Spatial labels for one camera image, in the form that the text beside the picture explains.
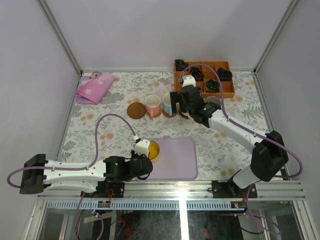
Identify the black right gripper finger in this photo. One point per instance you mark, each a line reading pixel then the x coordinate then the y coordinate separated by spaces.
pixel 174 100
pixel 186 102

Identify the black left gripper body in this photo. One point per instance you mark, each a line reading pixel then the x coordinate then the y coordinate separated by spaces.
pixel 145 165

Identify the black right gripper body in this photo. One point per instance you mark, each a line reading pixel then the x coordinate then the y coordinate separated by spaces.
pixel 200 90

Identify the light blue mug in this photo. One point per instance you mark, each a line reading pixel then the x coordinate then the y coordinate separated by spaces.
pixel 166 104

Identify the light wooden coaster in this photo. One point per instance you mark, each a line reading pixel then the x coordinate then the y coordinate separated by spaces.
pixel 167 115
pixel 154 116

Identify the yellow mug black handle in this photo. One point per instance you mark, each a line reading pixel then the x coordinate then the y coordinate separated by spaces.
pixel 154 151

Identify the purple mug black handle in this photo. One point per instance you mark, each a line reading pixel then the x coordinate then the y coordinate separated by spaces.
pixel 213 99

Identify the pink mug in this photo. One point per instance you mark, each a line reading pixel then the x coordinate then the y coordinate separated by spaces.
pixel 153 104

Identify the large dark wooden saucer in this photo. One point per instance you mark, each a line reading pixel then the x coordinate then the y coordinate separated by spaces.
pixel 136 110

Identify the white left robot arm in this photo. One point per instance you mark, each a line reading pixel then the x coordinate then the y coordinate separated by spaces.
pixel 40 174

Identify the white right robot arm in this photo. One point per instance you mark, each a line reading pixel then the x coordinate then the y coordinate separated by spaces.
pixel 266 149

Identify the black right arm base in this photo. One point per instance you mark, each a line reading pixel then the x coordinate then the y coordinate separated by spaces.
pixel 225 188

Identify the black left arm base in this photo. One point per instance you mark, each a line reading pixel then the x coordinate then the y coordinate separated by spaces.
pixel 108 190

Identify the dark rolled sock orange dots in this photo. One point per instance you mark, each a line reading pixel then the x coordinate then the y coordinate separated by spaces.
pixel 197 74

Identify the wooden compartment box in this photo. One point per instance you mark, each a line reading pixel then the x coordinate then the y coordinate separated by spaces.
pixel 209 68

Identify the dark rolled sock green-yellow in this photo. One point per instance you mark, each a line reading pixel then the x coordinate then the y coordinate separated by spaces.
pixel 212 86

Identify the dark rolled sock back-left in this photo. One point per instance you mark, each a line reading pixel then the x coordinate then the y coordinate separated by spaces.
pixel 180 65

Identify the dark rolled sock right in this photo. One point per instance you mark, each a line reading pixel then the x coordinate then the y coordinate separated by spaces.
pixel 224 75

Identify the lilac plastic tray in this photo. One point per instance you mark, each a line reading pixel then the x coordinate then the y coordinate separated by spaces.
pixel 177 160

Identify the pink folded cloth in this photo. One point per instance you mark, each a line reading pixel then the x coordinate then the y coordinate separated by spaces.
pixel 95 88

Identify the aluminium frame rail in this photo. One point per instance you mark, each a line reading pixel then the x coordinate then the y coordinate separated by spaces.
pixel 275 190

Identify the blue slotted cable duct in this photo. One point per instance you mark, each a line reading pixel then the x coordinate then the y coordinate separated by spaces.
pixel 191 205

